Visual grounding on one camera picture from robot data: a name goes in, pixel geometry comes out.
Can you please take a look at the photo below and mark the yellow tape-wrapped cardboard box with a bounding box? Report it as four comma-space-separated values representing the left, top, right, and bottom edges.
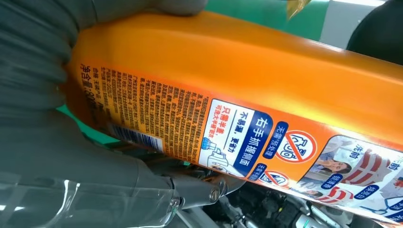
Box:
285, 0, 311, 20

